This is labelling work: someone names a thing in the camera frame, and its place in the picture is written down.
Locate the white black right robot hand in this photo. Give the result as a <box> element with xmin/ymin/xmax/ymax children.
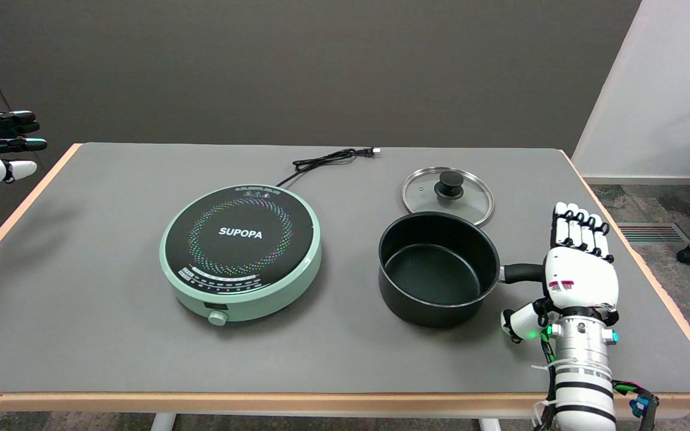
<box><xmin>500</xmin><ymin>202</ymin><xmax>620</xmax><ymax>342</ymax></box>

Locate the black soup pot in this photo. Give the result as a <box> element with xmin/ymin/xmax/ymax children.
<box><xmin>378</xmin><ymin>211</ymin><xmax>546</xmax><ymax>329</ymax></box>

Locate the floor vent grille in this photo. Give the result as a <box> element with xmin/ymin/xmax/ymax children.
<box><xmin>616</xmin><ymin>223</ymin><xmax>690</xmax><ymax>244</ymax></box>

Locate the glass lid with black knob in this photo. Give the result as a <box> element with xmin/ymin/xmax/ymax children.
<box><xmin>402</xmin><ymin>166</ymin><xmax>495</xmax><ymax>227</ymax></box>

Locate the grey table mat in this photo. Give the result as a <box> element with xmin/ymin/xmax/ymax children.
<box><xmin>0</xmin><ymin>142</ymin><xmax>690</xmax><ymax>394</ymax></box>

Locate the green round induction cooker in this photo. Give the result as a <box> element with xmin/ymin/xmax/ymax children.
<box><xmin>159</xmin><ymin>184</ymin><xmax>323</xmax><ymax>327</ymax></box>

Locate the black cable with green wrap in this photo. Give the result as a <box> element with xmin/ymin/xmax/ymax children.
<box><xmin>531</xmin><ymin>326</ymin><xmax>559</xmax><ymax>431</ymax></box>

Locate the black cable with blue connector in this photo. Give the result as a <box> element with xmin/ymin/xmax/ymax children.
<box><xmin>612</xmin><ymin>380</ymin><xmax>660</xmax><ymax>431</ymax></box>

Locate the black power cord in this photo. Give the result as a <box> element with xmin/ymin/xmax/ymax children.
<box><xmin>276</xmin><ymin>147</ymin><xmax>380</xmax><ymax>189</ymax></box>

